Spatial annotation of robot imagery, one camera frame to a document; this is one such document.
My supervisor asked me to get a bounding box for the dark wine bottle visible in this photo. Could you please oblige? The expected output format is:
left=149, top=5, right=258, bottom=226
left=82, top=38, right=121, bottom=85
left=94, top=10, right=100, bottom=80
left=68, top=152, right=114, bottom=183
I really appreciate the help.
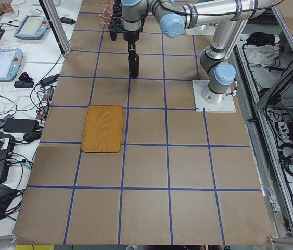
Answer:
left=128, top=49, right=139, bottom=78
left=112, top=4, right=122, bottom=18

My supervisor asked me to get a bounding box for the aluminium frame post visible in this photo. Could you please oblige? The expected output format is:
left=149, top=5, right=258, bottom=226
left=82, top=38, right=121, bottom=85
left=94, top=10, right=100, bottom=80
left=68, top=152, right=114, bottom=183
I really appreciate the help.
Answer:
left=39, top=0, right=71, bottom=56

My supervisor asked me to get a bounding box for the person hand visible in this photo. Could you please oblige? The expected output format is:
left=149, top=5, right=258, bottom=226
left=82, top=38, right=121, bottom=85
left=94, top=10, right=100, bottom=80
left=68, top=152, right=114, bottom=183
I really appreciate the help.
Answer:
left=0, top=1, right=14, bottom=16

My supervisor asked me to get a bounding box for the teach pendant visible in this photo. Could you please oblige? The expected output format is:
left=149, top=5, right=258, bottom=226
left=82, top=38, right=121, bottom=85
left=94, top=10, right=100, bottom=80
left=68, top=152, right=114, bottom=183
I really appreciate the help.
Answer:
left=14, top=15, right=49, bottom=40
left=0, top=48, right=23, bottom=82

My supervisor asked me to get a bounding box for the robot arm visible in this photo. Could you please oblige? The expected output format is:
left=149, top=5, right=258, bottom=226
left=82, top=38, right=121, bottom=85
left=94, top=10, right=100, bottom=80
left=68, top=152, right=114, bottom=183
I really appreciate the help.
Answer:
left=121, top=1, right=271, bottom=60
left=196, top=1, right=271, bottom=104

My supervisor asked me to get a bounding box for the lower teach pendant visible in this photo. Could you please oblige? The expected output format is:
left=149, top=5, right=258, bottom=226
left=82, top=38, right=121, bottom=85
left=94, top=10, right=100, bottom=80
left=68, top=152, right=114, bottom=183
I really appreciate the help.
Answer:
left=0, top=48, right=23, bottom=82

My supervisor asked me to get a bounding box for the black power adapter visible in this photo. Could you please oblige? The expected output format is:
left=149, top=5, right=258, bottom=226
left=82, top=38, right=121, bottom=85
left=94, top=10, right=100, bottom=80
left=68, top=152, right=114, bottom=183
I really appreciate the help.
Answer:
left=3, top=118, right=39, bottom=133

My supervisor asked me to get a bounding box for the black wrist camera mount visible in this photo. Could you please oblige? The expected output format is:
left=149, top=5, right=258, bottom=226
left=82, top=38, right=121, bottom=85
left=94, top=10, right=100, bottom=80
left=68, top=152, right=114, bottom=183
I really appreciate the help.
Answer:
left=109, top=14, right=122, bottom=41

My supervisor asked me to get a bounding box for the crumpled white cloth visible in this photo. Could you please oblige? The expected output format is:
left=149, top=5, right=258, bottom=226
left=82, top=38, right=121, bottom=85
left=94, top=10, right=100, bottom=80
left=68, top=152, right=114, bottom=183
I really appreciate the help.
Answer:
left=248, top=45, right=280, bottom=67

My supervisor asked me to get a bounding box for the upper teach pendant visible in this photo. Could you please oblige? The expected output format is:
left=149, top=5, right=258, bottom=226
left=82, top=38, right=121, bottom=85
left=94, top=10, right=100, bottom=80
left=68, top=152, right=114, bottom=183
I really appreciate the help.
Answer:
left=14, top=15, right=49, bottom=40

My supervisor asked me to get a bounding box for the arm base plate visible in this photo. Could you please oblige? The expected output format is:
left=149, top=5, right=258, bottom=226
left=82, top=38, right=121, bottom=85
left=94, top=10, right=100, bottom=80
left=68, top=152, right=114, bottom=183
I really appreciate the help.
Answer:
left=192, top=80, right=236, bottom=113
left=185, top=24, right=217, bottom=36

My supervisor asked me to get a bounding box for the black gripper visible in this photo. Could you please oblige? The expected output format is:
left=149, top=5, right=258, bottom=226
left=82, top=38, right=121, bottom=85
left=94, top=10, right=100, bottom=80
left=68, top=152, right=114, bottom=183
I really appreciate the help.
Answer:
left=123, top=31, right=140, bottom=52

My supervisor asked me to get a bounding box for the wooden tray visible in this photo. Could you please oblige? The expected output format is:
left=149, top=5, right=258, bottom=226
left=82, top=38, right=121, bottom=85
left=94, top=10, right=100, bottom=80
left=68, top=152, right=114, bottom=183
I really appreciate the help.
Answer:
left=81, top=105, right=124, bottom=153

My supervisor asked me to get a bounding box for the copper wire bottle basket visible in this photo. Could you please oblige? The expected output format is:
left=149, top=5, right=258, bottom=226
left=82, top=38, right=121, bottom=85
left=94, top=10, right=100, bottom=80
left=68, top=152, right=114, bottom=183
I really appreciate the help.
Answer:
left=100, top=0, right=114, bottom=26

